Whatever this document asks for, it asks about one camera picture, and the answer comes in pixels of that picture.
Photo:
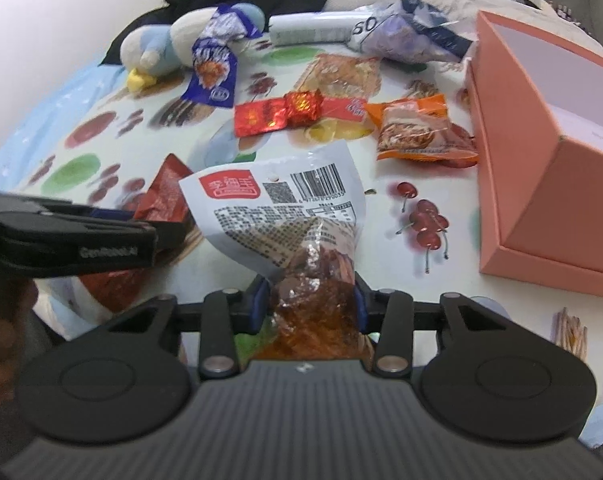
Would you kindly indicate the person's left hand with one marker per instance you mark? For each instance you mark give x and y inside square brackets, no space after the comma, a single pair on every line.
[1,340]

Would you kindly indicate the red foil candy packet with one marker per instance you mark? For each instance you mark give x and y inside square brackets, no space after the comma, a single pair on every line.
[281,110]

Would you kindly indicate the penguin plush toy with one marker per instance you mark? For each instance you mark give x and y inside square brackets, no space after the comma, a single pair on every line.
[181,35]

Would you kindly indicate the clear packet with white label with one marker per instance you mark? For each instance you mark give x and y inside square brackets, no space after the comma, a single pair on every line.
[281,215]

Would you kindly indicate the clear plastic bag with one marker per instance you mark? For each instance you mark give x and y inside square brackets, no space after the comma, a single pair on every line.
[406,30]

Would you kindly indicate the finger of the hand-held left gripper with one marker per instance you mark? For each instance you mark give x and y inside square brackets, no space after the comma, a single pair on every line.
[108,214]
[171,240]

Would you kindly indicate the fruit printed cloth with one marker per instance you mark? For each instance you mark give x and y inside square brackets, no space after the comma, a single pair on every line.
[481,320]

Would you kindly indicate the clear packet of orange snack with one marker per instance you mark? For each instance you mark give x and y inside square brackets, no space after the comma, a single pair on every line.
[341,75]

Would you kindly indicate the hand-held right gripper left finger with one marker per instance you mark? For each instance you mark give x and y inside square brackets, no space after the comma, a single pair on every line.
[259,310]

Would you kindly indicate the white tube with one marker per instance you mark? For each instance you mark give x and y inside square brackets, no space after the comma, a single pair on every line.
[311,27]

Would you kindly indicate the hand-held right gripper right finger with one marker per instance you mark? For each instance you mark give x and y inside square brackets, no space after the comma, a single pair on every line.
[364,310]

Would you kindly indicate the blue snack packet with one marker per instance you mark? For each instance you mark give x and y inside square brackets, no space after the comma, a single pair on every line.
[214,70]

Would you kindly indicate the pink cardboard box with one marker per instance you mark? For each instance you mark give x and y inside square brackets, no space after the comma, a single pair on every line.
[531,160]

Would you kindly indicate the dark red snack packet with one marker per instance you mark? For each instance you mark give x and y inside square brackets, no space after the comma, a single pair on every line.
[164,190]

